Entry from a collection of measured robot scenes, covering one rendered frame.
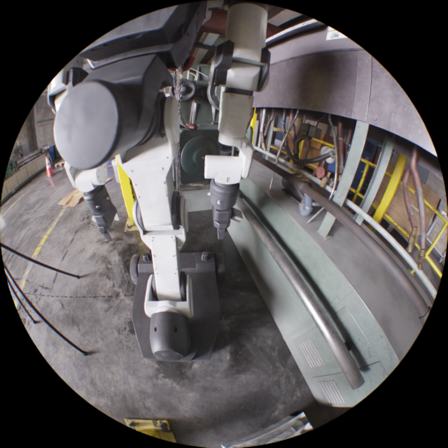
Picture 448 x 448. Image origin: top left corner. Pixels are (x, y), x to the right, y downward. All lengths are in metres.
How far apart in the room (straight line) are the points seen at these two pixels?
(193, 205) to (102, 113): 1.52
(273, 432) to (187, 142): 1.81
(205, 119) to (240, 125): 1.82
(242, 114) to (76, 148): 0.31
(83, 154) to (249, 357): 0.98
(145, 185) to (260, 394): 1.04
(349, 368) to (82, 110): 0.78
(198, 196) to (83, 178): 1.26
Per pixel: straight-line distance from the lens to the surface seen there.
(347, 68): 0.67
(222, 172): 0.42
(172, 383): 0.95
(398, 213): 3.34
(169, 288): 0.69
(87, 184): 0.54
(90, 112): 0.21
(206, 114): 2.20
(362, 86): 0.61
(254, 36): 0.40
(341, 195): 0.58
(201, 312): 0.81
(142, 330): 0.83
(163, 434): 1.03
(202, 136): 1.28
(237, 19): 0.43
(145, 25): 0.30
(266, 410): 1.01
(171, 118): 0.34
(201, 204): 1.66
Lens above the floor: 0.93
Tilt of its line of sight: 37 degrees down
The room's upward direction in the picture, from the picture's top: 6 degrees clockwise
